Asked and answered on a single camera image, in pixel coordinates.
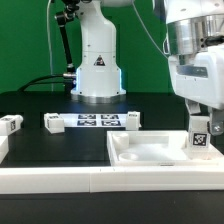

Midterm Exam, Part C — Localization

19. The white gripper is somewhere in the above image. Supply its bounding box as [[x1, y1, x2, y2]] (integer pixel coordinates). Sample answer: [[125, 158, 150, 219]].
[[168, 46, 224, 136]]

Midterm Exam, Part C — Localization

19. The white square table top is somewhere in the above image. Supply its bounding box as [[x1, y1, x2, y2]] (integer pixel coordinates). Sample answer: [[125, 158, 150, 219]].
[[107, 131, 224, 167]]

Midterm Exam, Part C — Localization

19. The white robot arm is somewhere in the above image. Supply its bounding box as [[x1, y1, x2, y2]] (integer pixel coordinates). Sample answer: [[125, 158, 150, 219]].
[[72, 0, 224, 135]]

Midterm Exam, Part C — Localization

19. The fiducial marker sheet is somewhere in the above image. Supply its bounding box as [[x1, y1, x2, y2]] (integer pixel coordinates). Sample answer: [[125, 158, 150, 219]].
[[60, 113, 126, 127]]

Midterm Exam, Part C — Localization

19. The black cable bundle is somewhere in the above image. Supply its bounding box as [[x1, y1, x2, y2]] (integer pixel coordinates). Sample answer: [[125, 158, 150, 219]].
[[18, 73, 77, 92]]

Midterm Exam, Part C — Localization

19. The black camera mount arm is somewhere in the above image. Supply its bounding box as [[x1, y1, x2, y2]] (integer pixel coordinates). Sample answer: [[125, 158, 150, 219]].
[[55, 0, 80, 76]]

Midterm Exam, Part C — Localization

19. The white hanging cable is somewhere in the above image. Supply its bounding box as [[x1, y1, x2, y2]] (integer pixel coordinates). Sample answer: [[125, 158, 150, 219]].
[[46, 0, 56, 92]]

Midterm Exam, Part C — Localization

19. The white front fence wall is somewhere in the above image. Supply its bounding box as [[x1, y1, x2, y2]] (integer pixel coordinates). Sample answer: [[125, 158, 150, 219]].
[[0, 166, 224, 194]]

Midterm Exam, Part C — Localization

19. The white fence wall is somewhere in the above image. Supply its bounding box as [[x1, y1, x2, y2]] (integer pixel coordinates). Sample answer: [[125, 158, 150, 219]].
[[0, 166, 224, 194], [0, 136, 9, 163]]

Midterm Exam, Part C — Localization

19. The white left fence wall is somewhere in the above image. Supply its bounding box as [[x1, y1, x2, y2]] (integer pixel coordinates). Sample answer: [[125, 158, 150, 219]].
[[0, 136, 9, 163]]

